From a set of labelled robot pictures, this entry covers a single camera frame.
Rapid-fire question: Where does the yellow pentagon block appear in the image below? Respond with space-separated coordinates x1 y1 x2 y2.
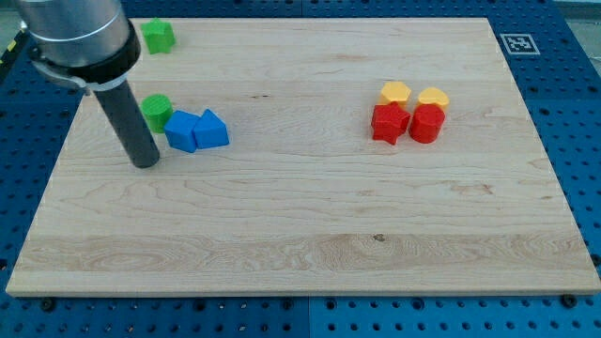
378 82 411 108

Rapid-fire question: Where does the red hexagon block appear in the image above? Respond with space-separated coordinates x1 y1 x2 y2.
409 104 446 144

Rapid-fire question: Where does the green cylinder block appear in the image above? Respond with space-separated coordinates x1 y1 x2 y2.
141 94 173 133

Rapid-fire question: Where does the red star block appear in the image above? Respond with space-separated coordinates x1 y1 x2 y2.
371 102 410 146

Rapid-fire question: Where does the wooden board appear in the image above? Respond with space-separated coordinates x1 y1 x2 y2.
7 18 600 298

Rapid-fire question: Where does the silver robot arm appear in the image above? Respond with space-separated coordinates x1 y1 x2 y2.
15 0 141 91

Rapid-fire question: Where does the yellow heart block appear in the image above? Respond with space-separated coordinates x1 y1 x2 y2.
417 86 450 111

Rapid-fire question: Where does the blue triangle block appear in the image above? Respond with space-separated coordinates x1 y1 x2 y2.
193 109 229 149

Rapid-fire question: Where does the green star block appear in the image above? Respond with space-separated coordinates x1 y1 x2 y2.
141 18 176 54

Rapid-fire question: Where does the blue cube block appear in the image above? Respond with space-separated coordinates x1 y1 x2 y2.
163 111 200 153

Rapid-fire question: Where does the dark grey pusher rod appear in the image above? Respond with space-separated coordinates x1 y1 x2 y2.
95 81 160 168

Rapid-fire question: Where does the white fiducial marker tag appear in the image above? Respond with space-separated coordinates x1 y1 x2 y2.
501 33 540 55

